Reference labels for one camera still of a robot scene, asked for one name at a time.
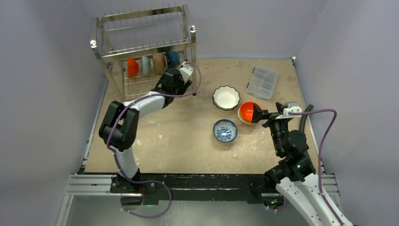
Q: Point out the clear plastic organizer box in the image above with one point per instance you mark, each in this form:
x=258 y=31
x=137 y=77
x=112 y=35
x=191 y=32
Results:
x=262 y=82

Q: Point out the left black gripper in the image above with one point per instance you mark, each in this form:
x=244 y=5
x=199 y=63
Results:
x=183 y=85

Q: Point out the white fluted bowl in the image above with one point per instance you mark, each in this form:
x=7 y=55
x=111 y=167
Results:
x=226 y=97
x=221 y=109

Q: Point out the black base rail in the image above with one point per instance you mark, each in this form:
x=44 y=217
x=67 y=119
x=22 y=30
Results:
x=249 y=188

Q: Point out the red-orange bowl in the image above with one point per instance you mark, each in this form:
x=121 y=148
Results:
x=246 y=110
x=133 y=67

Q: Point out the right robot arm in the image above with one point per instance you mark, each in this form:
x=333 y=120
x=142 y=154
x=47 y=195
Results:
x=295 y=176

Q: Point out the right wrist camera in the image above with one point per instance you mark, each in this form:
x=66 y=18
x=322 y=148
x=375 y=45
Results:
x=293 y=109

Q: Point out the pale green bowl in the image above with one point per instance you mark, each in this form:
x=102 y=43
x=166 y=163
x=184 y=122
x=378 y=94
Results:
x=146 y=65

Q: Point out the white blue floral bowl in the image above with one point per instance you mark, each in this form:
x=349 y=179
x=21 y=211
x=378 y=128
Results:
x=225 y=130

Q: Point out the metal two-tier dish rack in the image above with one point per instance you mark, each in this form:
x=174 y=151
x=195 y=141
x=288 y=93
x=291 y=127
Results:
x=115 y=37

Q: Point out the brown speckled bowl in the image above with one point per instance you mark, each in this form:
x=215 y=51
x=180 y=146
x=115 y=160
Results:
x=159 y=61

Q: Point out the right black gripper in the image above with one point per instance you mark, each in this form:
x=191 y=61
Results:
x=268 y=115

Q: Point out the aluminium frame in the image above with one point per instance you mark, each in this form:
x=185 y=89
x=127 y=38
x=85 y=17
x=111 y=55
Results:
x=100 y=184

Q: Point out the lime green bowl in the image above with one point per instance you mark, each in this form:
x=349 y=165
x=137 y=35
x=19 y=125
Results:
x=238 y=113

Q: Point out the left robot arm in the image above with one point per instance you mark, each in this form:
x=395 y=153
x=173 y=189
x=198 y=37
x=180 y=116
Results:
x=119 y=126

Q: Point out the teal blue bowl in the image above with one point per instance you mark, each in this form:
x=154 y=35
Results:
x=173 y=59

